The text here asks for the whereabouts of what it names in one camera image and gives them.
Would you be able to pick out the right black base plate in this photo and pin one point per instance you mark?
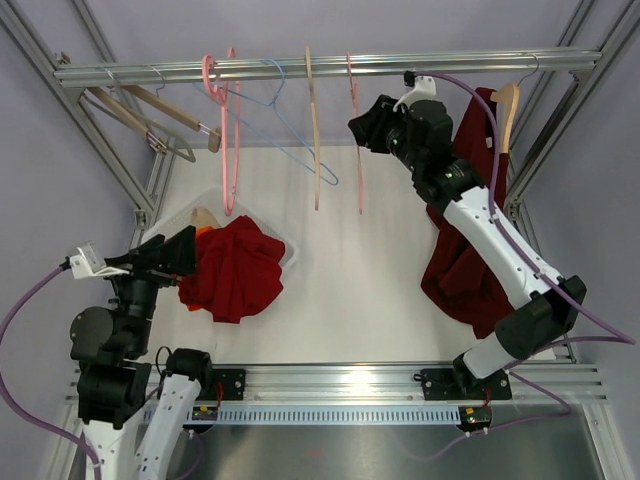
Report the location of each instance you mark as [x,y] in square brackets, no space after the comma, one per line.
[439,384]

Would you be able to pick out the white slotted cable duct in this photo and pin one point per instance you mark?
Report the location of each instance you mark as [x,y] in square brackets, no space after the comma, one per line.
[324,415]

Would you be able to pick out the white plastic basket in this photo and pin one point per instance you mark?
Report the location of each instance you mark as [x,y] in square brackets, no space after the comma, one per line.
[211,199]

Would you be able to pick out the wooden hanger with metal hook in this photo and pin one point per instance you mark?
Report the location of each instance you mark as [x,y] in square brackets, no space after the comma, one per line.
[507,99]

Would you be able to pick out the empty wooden hanger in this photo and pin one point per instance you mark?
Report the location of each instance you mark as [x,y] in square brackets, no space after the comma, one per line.
[178,114]
[160,138]

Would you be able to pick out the beige round hook hanger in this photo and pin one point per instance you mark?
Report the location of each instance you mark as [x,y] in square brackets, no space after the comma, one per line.
[315,127]

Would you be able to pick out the light blue wire hanger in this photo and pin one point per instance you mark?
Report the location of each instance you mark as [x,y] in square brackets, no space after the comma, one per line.
[229,102]

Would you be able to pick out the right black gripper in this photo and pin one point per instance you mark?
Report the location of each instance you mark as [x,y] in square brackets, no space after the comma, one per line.
[373,124]

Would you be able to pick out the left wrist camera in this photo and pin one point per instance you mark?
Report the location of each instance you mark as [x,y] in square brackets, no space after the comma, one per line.
[85,261]

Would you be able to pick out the red t shirt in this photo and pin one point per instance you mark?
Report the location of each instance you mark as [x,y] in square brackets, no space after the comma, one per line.
[238,273]

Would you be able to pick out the beige t shirt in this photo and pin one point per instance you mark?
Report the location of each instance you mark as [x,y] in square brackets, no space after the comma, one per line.
[201,217]

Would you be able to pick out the dark maroon t shirt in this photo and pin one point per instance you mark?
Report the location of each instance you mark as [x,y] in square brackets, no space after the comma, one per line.
[456,278]

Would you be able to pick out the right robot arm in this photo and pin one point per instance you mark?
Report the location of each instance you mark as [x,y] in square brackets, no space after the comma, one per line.
[545,303]

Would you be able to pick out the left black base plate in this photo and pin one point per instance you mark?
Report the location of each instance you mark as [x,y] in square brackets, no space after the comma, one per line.
[224,384]

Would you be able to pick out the orange t shirt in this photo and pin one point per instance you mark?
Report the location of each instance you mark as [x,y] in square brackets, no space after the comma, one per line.
[199,232]

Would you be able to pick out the pink plastic hanger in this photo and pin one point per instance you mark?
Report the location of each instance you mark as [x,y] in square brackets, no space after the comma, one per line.
[227,125]

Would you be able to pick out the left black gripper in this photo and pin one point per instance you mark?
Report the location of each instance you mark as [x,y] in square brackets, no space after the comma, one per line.
[177,253]

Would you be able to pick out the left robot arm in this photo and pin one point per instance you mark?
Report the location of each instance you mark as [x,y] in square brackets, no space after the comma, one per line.
[108,343]

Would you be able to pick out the aluminium hanging rail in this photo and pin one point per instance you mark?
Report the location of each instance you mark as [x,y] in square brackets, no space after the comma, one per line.
[550,59]

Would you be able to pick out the thin pink wire hanger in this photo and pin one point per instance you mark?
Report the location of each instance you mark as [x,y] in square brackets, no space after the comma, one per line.
[354,93]

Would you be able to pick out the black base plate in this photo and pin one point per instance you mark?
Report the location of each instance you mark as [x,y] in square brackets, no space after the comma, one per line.
[439,384]
[224,384]

